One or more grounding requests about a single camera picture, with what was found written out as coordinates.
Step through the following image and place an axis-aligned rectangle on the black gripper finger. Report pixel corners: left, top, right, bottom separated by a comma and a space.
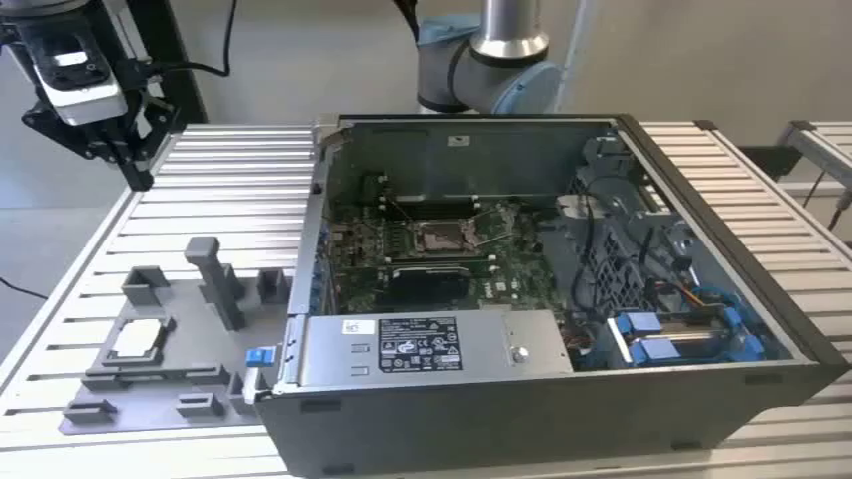
122, 147, 156, 194

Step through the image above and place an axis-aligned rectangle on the silver square CPU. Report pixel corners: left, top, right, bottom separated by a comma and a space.
108, 318, 168, 358

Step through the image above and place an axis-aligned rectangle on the CPU socket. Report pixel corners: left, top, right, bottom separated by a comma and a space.
414, 221, 479, 258

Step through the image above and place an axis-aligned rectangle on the grey parts rack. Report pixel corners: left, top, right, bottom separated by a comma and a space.
59, 237, 295, 435

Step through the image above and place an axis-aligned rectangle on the silver power supply unit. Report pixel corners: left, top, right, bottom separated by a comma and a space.
292, 309, 575, 389

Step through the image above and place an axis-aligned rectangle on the black expansion card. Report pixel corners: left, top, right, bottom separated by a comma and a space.
386, 265, 468, 301

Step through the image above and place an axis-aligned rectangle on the green motherboard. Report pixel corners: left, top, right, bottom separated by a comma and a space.
326, 194, 567, 315

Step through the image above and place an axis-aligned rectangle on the silver foil patch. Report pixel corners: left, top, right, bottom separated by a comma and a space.
555, 195, 594, 219

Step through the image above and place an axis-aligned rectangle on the black open PC case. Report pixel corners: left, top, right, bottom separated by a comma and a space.
256, 112, 851, 475

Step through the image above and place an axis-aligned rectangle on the grey drive cage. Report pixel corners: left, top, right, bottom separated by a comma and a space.
538, 139, 794, 373

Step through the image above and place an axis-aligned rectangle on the blue disk carrier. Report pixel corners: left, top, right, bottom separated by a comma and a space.
615, 311, 664, 334
631, 338, 680, 365

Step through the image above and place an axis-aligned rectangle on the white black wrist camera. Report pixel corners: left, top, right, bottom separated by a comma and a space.
31, 28, 130, 127

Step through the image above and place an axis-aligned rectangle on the black upright post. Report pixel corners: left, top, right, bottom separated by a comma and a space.
156, 0, 210, 134

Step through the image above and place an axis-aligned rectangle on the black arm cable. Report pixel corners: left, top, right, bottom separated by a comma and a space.
392, 0, 423, 32

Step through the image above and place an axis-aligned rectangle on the metal socket cover frame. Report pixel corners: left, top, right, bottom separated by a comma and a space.
468, 208, 519, 248

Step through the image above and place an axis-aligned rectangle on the black wire in case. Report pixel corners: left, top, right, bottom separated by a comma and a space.
572, 174, 658, 263

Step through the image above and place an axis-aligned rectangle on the orange yellow wire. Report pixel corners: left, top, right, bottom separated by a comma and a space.
676, 282, 708, 309

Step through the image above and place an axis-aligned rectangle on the blue wire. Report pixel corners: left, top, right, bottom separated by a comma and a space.
688, 282, 742, 306

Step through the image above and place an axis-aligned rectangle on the aluminium neighbour table frame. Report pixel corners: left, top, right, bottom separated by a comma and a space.
775, 119, 852, 211

